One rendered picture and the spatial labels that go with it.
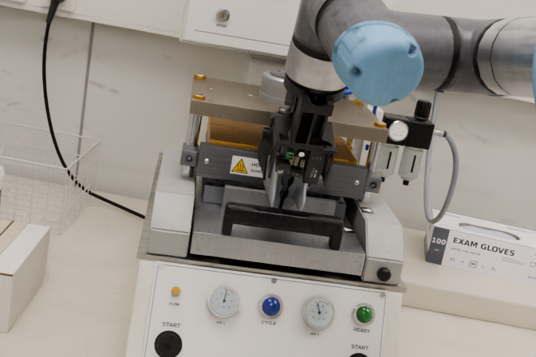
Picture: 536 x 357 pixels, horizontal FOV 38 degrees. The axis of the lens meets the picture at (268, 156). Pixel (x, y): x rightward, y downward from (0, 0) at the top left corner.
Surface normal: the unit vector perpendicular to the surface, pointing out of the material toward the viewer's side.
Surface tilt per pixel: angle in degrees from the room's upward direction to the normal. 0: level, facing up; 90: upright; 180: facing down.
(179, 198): 41
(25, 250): 3
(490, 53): 88
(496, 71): 114
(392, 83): 109
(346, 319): 65
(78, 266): 0
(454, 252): 90
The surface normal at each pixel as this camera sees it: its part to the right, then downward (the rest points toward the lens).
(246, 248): 0.07, 0.28
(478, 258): -0.18, 0.23
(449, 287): 0.18, -0.95
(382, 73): 0.24, 0.60
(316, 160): 0.01, 0.58
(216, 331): 0.15, -0.15
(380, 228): 0.18, -0.54
